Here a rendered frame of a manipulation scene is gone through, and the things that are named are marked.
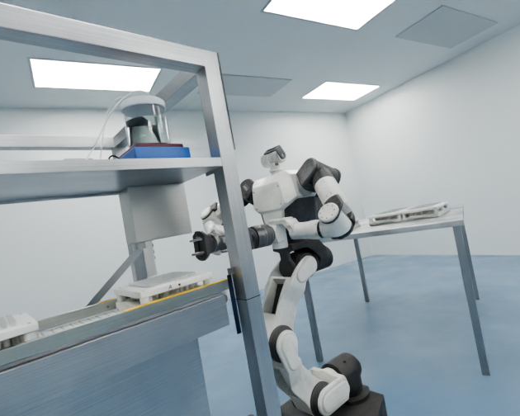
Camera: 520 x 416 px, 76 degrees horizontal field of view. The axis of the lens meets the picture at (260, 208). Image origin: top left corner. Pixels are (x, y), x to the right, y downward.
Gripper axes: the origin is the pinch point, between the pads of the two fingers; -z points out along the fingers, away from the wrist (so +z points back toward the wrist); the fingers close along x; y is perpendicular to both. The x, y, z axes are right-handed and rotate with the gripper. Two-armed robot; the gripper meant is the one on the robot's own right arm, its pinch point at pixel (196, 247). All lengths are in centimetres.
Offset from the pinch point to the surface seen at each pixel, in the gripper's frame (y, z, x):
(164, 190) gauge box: 1.8, -13.3, -23.5
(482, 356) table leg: -116, 94, 91
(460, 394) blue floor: -98, 75, 103
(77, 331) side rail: 4, -58, 13
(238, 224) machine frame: -27.3, -18.5, -6.2
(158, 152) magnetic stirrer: -6.5, -26.5, -34.2
